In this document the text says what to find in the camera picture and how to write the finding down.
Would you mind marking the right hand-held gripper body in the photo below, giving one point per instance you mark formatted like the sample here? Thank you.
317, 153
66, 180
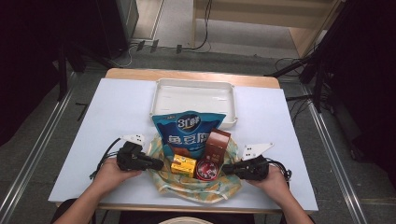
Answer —
255, 169

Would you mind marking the red round tin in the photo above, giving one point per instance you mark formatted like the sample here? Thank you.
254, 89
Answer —
207, 170

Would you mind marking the person's right hand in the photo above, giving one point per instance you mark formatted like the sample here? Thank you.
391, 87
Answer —
275, 185

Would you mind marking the beige round object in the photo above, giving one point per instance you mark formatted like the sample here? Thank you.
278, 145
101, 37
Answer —
186, 221

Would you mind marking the person's dark clothing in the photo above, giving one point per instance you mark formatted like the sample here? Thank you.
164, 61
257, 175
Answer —
140, 218

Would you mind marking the light wooden bench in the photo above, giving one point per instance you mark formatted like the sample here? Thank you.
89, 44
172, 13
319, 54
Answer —
249, 18

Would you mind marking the wooden table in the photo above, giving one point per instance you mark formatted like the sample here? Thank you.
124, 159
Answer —
186, 74

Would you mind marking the dark curtain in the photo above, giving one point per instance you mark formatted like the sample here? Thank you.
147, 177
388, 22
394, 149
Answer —
367, 77
31, 62

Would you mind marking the black cabinet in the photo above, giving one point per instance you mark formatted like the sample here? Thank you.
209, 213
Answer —
115, 25

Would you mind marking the black metal stand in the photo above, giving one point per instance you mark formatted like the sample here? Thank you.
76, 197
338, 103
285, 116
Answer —
317, 81

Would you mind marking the metal floor rail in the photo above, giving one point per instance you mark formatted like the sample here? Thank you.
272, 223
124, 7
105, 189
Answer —
37, 149
333, 155

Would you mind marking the person's left hand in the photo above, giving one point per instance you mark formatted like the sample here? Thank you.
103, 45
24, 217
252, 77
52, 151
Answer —
109, 177

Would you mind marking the white plastic tray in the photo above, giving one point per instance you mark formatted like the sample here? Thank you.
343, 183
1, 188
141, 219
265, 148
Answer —
193, 98

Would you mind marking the fruit-print cloth bag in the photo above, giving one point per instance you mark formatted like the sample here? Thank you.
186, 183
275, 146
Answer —
193, 189

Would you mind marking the white table cover sheet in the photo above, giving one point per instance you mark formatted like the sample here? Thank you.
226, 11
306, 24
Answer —
118, 105

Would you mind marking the brown box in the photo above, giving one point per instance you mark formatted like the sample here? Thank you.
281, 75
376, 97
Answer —
218, 146

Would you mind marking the yellow box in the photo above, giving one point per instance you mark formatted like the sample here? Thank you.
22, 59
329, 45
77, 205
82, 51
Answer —
183, 166

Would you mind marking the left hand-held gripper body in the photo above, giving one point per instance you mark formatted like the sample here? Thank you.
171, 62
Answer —
130, 158

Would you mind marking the blue snack pouch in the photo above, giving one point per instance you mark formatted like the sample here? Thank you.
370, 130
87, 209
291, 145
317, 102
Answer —
186, 133

